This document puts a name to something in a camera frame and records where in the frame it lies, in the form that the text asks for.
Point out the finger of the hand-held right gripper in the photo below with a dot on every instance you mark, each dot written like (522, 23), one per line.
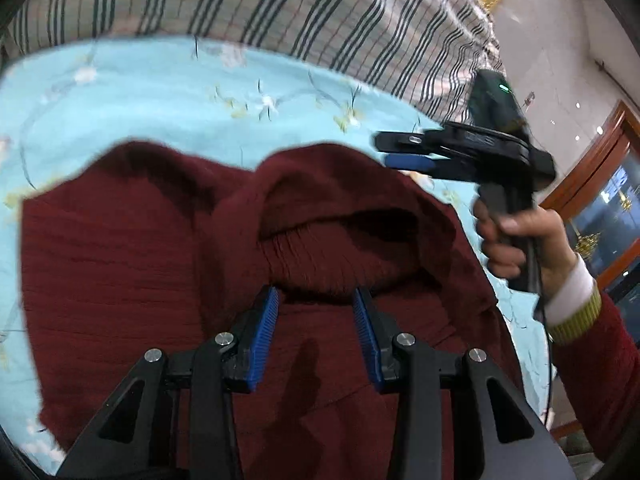
(405, 140)
(410, 162)

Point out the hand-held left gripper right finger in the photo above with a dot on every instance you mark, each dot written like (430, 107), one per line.
(367, 340)

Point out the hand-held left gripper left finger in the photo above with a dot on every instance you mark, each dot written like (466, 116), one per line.
(263, 340)

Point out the dark red knit sweater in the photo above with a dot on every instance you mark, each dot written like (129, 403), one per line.
(125, 260)

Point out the person's right forearm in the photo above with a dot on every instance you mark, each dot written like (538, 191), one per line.
(600, 360)

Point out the person's right hand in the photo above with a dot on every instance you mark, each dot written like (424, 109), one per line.
(545, 240)

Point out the wooden glass display cabinet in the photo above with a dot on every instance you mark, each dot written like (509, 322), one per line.
(600, 160)

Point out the light blue floral bed sheet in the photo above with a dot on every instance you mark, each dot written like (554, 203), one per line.
(150, 100)

